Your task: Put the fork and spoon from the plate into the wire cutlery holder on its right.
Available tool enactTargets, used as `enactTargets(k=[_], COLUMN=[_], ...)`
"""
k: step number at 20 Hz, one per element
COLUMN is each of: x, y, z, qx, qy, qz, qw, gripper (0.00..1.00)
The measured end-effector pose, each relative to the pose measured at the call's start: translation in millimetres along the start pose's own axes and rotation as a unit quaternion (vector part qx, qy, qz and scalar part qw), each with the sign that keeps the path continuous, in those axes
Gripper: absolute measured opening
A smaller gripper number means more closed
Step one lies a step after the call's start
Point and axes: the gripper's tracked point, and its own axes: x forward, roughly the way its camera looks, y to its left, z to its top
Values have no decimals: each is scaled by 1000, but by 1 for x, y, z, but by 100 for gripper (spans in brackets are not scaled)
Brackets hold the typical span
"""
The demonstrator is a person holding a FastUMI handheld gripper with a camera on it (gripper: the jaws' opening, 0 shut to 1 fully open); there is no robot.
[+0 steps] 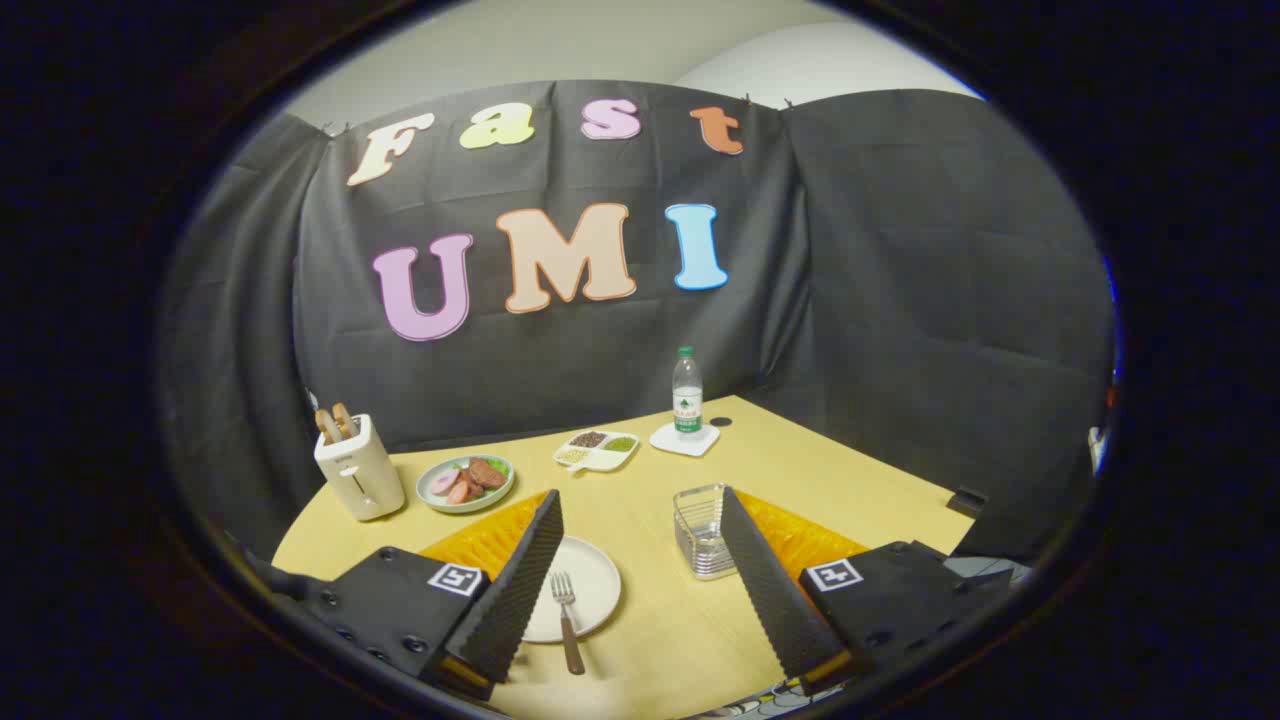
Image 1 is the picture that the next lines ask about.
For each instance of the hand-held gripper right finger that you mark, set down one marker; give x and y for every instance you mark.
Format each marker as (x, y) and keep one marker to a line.
(770, 590)

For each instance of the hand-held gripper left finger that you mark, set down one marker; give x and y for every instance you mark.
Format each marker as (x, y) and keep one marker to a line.
(520, 590)

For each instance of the large white plate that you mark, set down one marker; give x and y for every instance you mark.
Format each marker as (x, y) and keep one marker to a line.
(597, 590)

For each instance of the red sausage slice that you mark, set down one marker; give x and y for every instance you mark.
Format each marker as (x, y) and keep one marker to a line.
(460, 492)

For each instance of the brown meat slice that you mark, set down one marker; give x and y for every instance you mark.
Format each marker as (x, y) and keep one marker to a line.
(487, 473)

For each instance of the green-rimmed food plate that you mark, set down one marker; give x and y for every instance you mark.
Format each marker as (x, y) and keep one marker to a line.
(435, 498)

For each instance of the pink ham slice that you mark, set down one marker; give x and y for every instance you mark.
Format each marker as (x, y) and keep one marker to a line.
(444, 481)

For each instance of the white divided seasoning dish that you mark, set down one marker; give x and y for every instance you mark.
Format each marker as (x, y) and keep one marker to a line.
(598, 456)

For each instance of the white square coaster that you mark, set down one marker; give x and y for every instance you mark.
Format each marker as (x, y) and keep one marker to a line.
(668, 441)

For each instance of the white toaster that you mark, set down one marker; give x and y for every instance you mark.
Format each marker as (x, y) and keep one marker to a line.
(362, 480)

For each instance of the clear plastic water bottle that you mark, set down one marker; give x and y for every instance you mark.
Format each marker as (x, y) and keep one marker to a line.
(687, 395)

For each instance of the black table clamp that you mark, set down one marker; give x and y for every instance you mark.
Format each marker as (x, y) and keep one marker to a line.
(966, 501)

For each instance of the toasted bread slice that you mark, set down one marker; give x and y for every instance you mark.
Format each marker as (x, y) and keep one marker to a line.
(327, 425)
(345, 418)

